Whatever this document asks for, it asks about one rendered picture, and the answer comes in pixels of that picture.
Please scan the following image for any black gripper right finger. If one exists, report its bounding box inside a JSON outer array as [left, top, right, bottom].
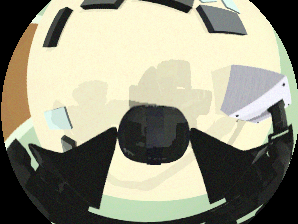
[[190, 127, 271, 204]]

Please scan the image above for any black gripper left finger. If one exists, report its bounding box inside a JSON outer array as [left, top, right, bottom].
[[28, 127, 118, 209]]

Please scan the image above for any dark grey controller unit with green rocker switches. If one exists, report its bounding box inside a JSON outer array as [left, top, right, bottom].
[[117, 105, 190, 165]]

